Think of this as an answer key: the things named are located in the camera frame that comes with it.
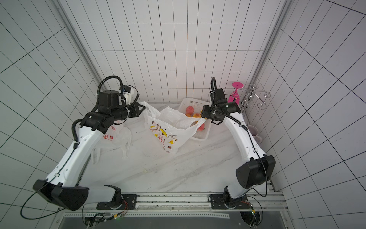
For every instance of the aluminium mounting rail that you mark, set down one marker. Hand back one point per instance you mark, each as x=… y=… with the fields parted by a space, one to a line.
x=190 y=202

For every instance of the pale pink mug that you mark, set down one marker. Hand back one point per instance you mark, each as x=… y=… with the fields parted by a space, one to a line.
x=254 y=132

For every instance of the metal glass rack stand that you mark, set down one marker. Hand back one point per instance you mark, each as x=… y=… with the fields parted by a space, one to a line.
x=254 y=97

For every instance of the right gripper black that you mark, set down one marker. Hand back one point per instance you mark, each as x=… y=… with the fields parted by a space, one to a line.
x=206 y=111

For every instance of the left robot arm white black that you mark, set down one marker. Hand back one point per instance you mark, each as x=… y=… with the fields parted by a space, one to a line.
x=61 y=187

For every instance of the white printed plastic bag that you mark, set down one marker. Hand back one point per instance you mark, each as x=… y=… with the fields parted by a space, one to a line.
x=169 y=127

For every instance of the pink peach with leaf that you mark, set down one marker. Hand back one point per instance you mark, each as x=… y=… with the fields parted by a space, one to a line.
x=201 y=128

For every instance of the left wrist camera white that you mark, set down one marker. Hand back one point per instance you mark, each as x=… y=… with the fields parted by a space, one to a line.
x=130 y=93

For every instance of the pink wine glass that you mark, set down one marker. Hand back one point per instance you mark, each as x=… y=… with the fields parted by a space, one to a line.
x=234 y=96

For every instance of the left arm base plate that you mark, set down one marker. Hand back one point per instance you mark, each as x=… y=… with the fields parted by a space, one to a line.
x=128 y=200

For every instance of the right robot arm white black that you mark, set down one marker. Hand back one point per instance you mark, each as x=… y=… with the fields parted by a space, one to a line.
x=257 y=166

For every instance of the red peach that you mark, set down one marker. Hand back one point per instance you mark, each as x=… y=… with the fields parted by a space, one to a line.
x=189 y=111

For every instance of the stack of printed plastic bags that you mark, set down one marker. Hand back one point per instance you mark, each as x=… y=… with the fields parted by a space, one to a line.
x=117 y=138

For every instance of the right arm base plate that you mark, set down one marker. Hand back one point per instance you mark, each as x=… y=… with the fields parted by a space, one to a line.
x=225 y=202

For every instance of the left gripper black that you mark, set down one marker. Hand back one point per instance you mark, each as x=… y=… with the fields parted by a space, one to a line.
x=136 y=110

